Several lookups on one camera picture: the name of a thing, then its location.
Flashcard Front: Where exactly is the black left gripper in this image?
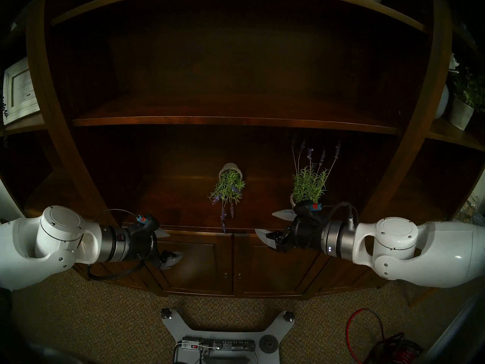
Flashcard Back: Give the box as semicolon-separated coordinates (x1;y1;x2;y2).
127;214;185;271

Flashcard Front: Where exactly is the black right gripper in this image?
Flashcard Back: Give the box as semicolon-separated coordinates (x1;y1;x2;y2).
255;200;327;253

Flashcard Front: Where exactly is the fake lavender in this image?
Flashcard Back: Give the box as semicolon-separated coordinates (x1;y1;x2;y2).
290;141;341;212
208;163;246;234

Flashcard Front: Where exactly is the green plant in white pot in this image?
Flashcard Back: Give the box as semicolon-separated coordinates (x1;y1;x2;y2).
449;66;485;131

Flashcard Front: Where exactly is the dark wooden bookcase cabinet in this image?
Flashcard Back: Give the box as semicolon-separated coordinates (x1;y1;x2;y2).
0;0;485;301

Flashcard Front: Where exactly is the small white ceramic vase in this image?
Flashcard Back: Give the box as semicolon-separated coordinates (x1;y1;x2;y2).
434;85;450;119

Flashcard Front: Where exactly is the white framed certificate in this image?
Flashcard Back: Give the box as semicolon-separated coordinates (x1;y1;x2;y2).
3;57;40;126

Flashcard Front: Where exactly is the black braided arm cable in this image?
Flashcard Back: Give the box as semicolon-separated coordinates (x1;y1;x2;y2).
325;201;359;228
87;236;158;281

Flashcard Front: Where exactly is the thin grey wrist wire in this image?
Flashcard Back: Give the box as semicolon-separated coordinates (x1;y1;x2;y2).
94;209;141;223

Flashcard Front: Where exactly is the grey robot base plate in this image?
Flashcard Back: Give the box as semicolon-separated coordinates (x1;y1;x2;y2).
161;308;296;364

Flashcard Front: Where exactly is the power strip with red switch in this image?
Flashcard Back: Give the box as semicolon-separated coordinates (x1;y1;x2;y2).
181;339;256;352

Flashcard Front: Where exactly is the red extension cable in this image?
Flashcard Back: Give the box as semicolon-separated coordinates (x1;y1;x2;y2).
347;308;385;364

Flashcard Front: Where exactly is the black cable reel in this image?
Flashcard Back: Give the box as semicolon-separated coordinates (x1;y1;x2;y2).
364;332;423;364

